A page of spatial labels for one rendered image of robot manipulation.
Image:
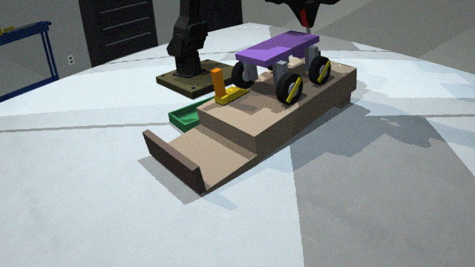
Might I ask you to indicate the brown wooden ramp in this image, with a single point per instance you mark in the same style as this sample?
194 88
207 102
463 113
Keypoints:
232 139

